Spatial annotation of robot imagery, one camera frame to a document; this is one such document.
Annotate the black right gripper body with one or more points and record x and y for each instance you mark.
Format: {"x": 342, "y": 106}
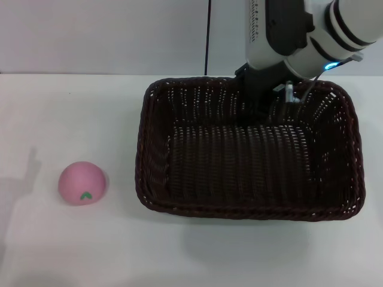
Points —
{"x": 260, "y": 86}

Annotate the dark brown woven basket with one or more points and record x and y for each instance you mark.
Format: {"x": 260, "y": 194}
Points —
{"x": 239, "y": 167}

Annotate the pink peach toy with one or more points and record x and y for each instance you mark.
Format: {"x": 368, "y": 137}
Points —
{"x": 80, "y": 179}

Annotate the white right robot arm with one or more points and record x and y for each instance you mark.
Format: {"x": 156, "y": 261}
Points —
{"x": 353, "y": 18}

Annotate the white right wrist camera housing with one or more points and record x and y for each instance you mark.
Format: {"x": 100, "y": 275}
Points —
{"x": 257, "y": 45}

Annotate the black vertical wall strip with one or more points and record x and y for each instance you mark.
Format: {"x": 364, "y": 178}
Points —
{"x": 208, "y": 36}

